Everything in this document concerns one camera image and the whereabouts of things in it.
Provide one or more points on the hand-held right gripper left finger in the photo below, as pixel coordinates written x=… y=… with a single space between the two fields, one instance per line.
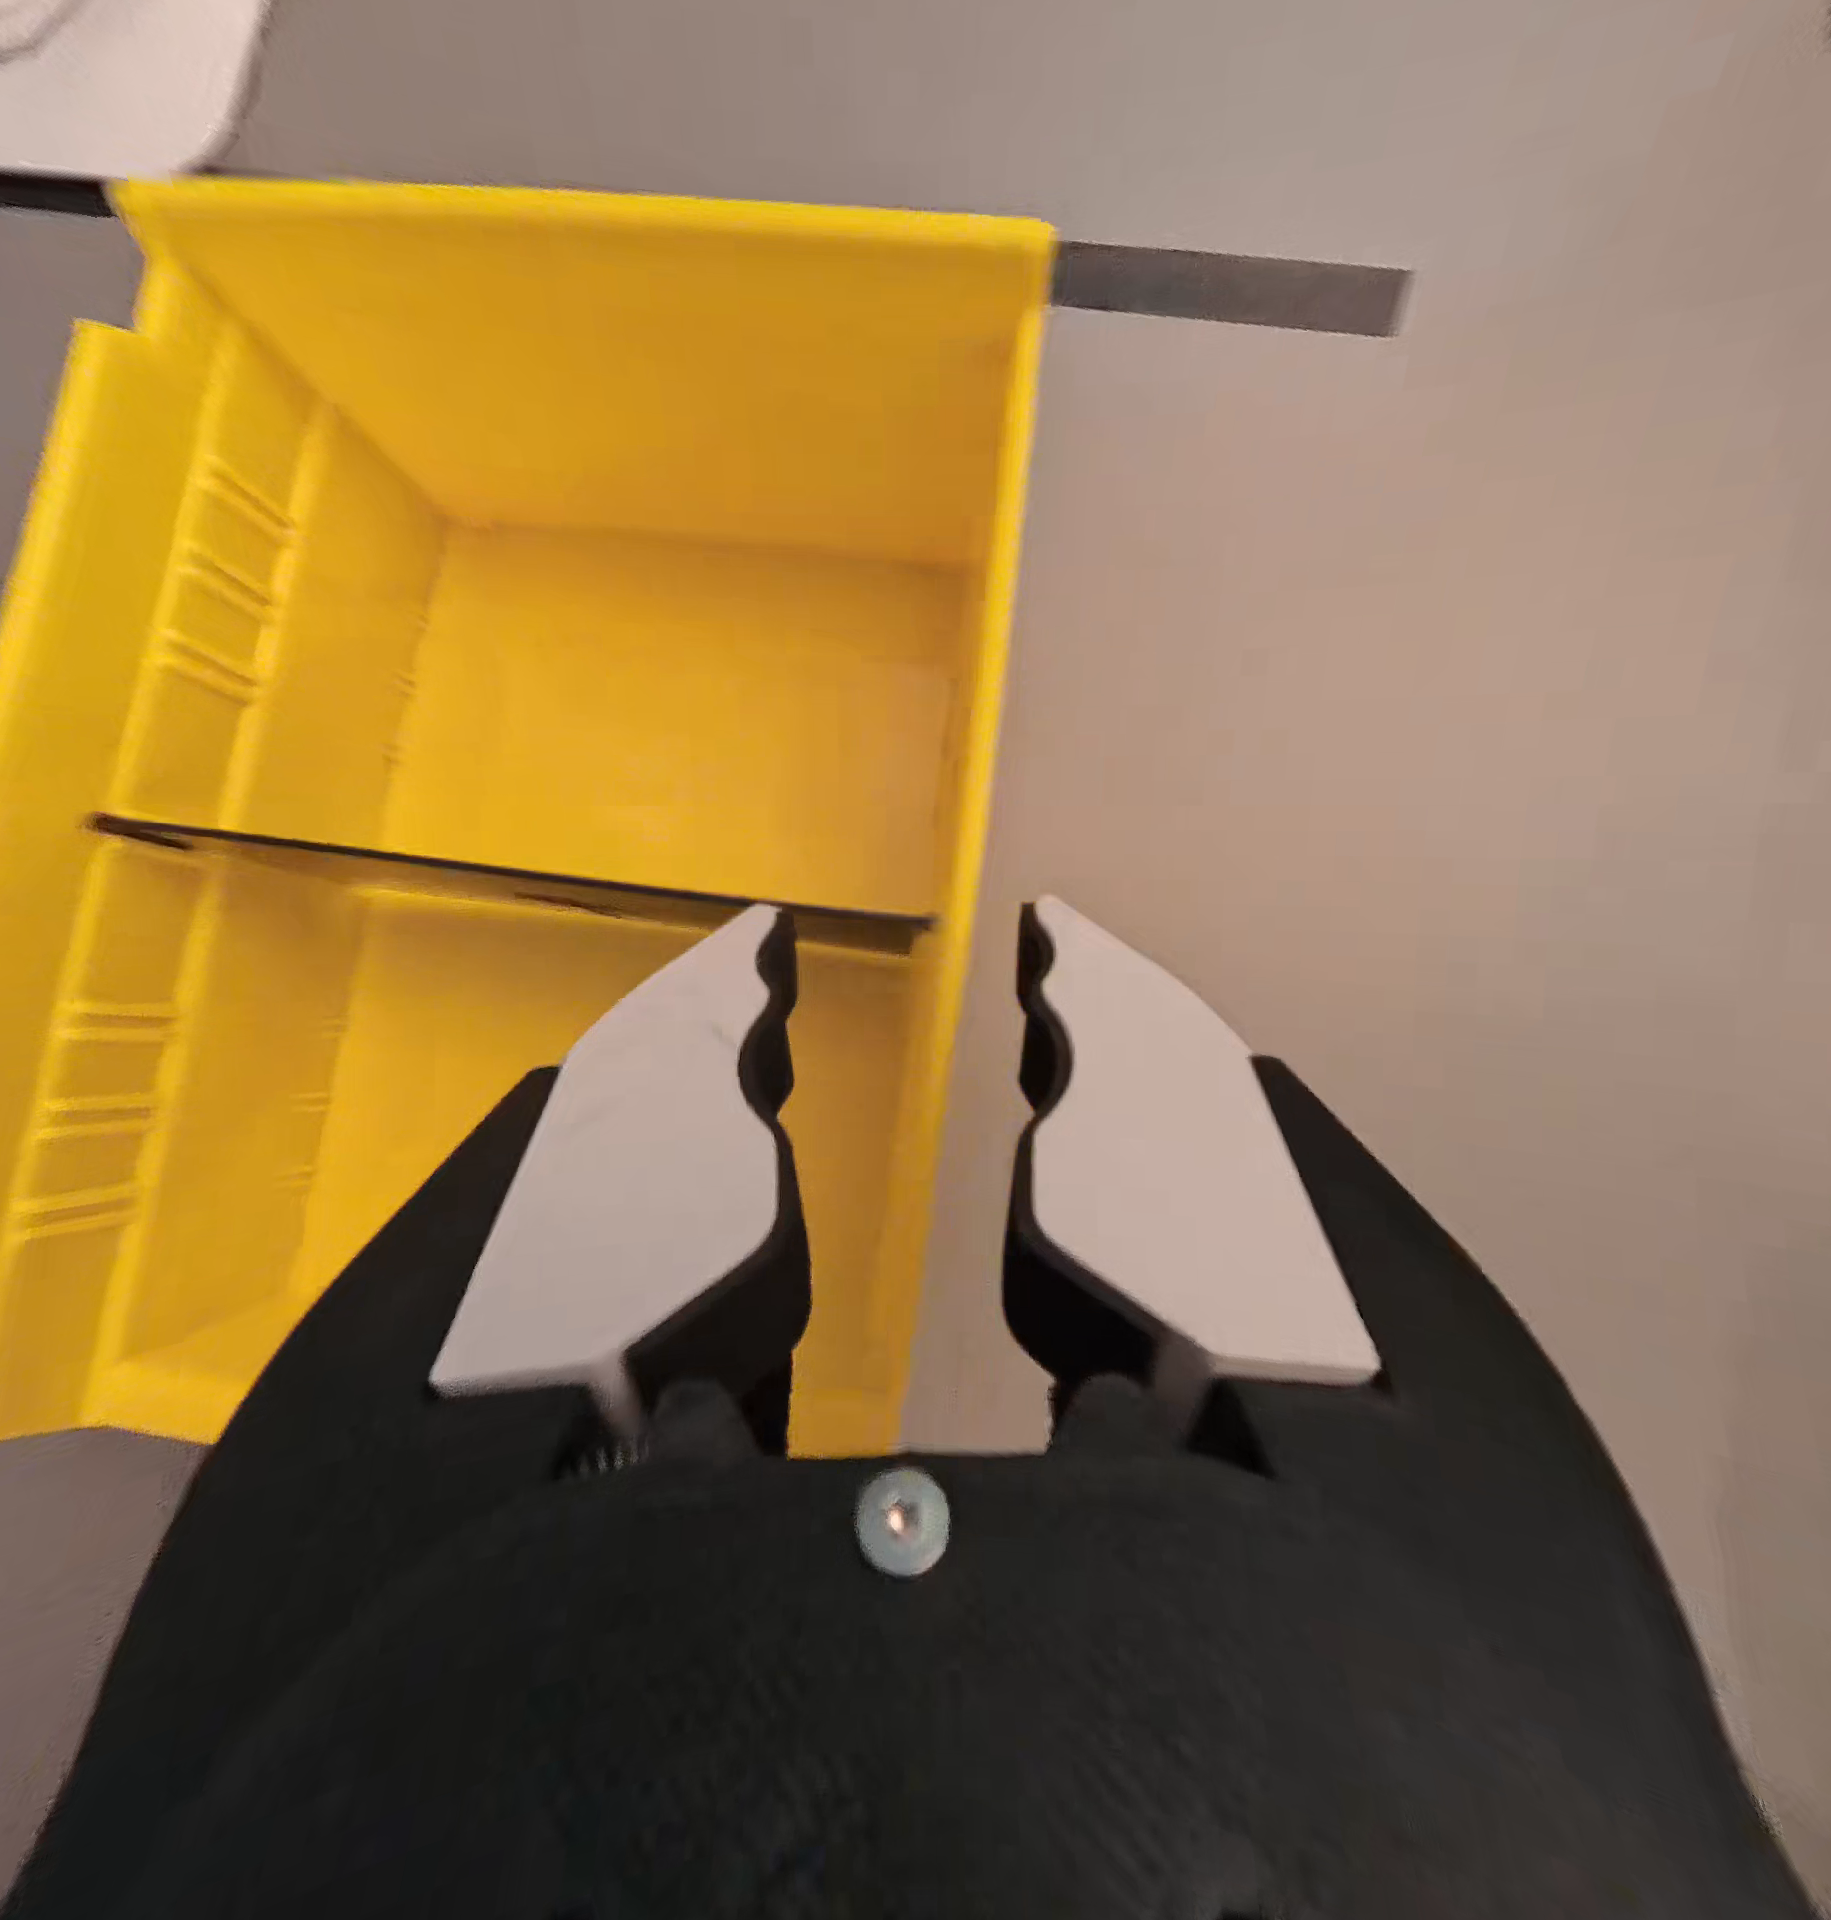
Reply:
x=630 y=1201

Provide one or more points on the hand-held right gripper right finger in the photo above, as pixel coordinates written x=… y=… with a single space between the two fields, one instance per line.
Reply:
x=1186 y=1185

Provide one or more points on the yellow plastic bin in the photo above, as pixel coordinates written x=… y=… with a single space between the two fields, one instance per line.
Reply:
x=630 y=376

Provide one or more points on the black bin divider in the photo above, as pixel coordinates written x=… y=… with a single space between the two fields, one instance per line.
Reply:
x=480 y=873

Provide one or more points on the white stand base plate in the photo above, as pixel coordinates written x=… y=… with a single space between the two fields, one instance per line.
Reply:
x=91 y=76

